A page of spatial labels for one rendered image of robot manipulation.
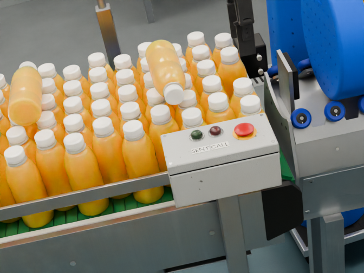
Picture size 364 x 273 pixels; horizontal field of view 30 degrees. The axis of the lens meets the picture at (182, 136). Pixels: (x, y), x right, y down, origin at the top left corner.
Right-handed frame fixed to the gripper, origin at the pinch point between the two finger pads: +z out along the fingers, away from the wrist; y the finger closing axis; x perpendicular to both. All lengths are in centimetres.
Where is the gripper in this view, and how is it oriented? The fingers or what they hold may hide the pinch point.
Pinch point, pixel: (241, 31)
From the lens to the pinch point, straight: 126.2
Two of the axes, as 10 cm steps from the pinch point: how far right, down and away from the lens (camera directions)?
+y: -1.5, -5.7, 8.1
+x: -9.8, 2.2, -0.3
